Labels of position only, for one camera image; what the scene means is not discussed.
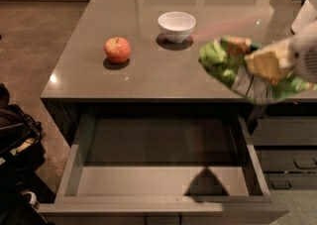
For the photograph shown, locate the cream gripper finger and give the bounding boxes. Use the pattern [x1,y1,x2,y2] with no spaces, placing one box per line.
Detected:
[245,39,295,83]

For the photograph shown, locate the green rice chip bag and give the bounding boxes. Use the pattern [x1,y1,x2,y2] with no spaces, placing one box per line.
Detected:
[199,36,317,105]

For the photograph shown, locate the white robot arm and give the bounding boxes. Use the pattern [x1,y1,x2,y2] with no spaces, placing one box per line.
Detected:
[245,22,317,84]

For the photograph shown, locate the grey counter cabinet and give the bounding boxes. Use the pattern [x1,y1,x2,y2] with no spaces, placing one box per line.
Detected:
[40,0,317,148]

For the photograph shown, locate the open grey top drawer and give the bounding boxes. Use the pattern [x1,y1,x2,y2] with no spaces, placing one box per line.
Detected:
[40,114,289,225]

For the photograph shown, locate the white canister base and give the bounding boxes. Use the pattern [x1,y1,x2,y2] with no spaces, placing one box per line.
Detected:
[291,0,317,34]

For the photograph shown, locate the dark lower drawers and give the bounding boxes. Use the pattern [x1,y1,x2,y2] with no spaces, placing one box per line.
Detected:
[248,102,317,190]

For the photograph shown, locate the white bowl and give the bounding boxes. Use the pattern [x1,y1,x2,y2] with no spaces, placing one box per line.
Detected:
[158,11,196,43]

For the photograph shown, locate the red apple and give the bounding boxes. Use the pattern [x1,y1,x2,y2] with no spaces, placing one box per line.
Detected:
[104,37,131,63]

